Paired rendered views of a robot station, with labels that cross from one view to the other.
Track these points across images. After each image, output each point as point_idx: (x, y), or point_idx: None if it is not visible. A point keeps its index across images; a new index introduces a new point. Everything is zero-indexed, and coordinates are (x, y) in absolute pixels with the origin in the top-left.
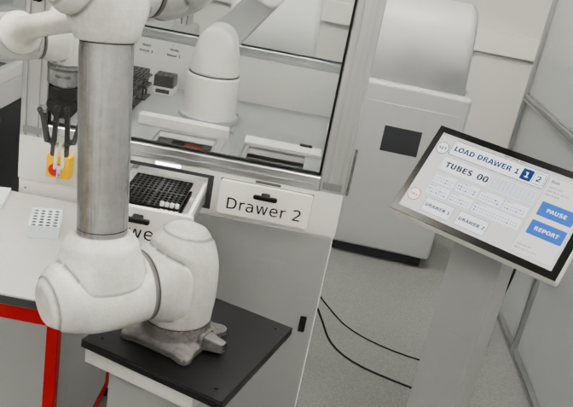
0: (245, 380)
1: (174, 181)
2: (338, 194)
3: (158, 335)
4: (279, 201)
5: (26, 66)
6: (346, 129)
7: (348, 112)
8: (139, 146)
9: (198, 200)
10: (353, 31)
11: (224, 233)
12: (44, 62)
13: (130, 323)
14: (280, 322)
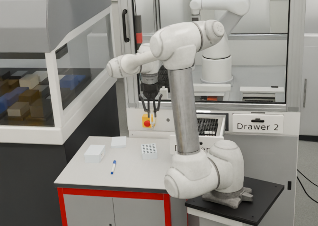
0: (266, 212)
1: (208, 119)
2: (296, 112)
3: (220, 196)
4: (265, 121)
5: None
6: (295, 76)
7: (295, 67)
8: None
9: (223, 128)
10: (290, 25)
11: (238, 142)
12: None
13: (207, 191)
14: None
